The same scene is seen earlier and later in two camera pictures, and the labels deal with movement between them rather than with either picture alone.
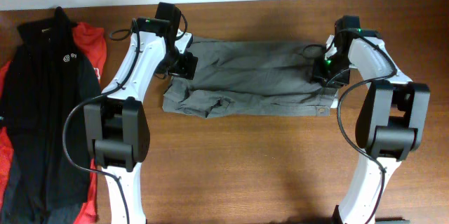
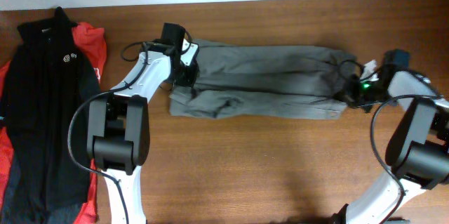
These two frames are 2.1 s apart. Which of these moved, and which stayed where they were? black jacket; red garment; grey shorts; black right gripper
Moved: black right gripper
Stayed: black jacket; grey shorts; red garment
